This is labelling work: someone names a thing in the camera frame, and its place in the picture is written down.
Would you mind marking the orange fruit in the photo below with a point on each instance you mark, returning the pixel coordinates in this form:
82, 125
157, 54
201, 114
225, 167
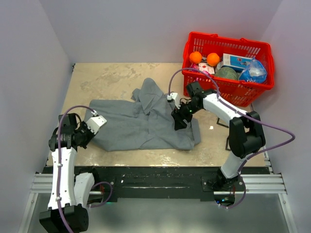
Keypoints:
195, 57
213, 59

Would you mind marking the orange fruit left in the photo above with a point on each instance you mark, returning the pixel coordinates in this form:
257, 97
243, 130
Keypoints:
195, 57

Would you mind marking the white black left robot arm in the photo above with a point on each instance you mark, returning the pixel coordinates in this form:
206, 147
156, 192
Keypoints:
67, 211

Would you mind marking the black rectangular frame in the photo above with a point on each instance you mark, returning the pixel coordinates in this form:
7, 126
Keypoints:
220, 123

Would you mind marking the grey button-up shirt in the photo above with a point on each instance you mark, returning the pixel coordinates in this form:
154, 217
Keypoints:
145, 123

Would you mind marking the aluminium frame rail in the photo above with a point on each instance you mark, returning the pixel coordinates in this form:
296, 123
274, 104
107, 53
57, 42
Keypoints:
40, 189

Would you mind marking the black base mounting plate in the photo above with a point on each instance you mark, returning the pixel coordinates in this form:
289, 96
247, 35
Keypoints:
155, 182

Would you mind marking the green melon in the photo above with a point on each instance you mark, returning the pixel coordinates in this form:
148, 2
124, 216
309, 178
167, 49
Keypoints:
227, 73

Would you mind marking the pink white small box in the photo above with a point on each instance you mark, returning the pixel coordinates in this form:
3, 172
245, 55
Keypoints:
203, 67

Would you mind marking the white blue light bulb box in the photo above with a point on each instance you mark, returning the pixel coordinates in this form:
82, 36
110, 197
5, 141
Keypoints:
237, 63

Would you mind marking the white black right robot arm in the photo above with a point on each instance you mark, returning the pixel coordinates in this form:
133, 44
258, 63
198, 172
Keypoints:
245, 138

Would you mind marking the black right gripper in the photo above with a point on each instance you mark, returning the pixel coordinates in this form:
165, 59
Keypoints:
179, 116

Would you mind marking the blue plastic bag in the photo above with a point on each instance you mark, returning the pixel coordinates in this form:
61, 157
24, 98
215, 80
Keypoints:
254, 72

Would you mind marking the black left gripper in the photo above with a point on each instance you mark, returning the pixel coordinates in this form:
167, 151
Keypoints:
84, 125

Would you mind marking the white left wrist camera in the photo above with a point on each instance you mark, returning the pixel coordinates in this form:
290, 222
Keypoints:
95, 123

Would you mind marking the orange fruit right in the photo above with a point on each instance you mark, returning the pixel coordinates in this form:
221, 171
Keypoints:
213, 59

